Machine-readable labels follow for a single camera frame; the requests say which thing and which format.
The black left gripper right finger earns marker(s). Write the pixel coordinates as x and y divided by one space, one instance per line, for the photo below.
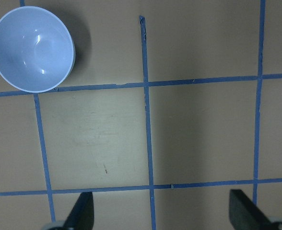
244 214

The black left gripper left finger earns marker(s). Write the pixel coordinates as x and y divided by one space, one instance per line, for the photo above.
81 216

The blue bowl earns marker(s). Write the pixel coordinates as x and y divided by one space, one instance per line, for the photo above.
37 52

